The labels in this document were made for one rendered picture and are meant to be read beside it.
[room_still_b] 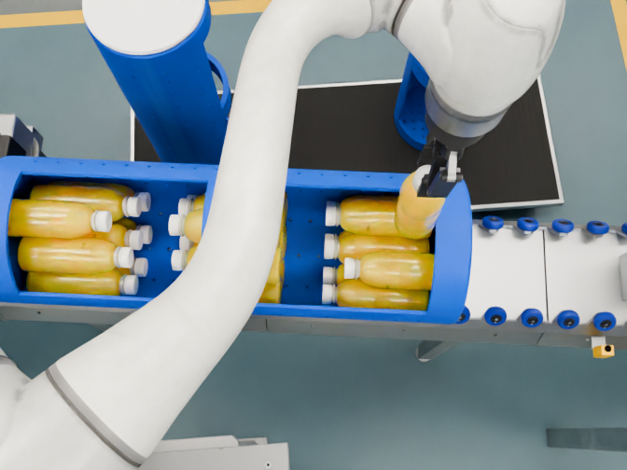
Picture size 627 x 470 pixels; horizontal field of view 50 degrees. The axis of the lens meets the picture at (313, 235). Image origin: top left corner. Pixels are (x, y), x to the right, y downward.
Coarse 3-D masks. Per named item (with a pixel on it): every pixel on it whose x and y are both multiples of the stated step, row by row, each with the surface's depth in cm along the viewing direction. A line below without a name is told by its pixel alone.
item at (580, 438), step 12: (552, 432) 219; (564, 432) 209; (576, 432) 200; (588, 432) 191; (600, 432) 183; (612, 432) 176; (624, 432) 169; (552, 444) 219; (564, 444) 208; (576, 444) 200; (588, 444) 191; (600, 444) 183; (612, 444) 175; (624, 444) 168
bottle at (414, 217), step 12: (408, 180) 100; (408, 192) 100; (408, 204) 101; (420, 204) 99; (432, 204) 99; (396, 216) 112; (408, 216) 105; (420, 216) 102; (432, 216) 103; (408, 228) 110; (420, 228) 108; (432, 228) 113
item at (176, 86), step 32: (192, 32) 151; (128, 64) 153; (160, 64) 153; (192, 64) 160; (128, 96) 174; (160, 96) 167; (192, 96) 171; (224, 96) 191; (160, 128) 185; (192, 128) 186; (224, 128) 199; (192, 160) 206
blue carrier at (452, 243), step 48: (0, 192) 118; (192, 192) 140; (288, 192) 139; (336, 192) 138; (384, 192) 138; (0, 240) 117; (288, 240) 144; (432, 240) 143; (0, 288) 122; (144, 288) 138; (288, 288) 140; (432, 288) 117
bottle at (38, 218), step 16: (16, 208) 122; (32, 208) 122; (48, 208) 122; (64, 208) 122; (80, 208) 123; (16, 224) 122; (32, 224) 122; (48, 224) 122; (64, 224) 121; (80, 224) 122
